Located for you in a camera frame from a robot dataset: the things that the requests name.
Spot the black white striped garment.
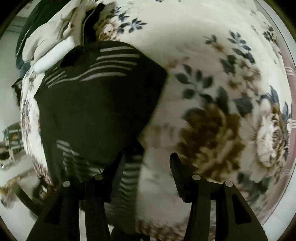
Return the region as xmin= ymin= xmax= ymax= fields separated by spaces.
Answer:
xmin=35 ymin=41 xmax=168 ymax=234

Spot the dark green folded quilt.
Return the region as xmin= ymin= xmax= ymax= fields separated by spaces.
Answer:
xmin=16 ymin=0 xmax=69 ymax=78

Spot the floral bed sheet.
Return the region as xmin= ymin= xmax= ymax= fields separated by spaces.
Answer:
xmin=21 ymin=1 xmax=292 ymax=240

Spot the cream white garment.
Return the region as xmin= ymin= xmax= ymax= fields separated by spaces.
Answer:
xmin=21 ymin=1 xmax=97 ymax=65

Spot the green white rack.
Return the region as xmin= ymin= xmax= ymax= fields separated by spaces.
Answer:
xmin=1 ymin=123 xmax=23 ymax=170

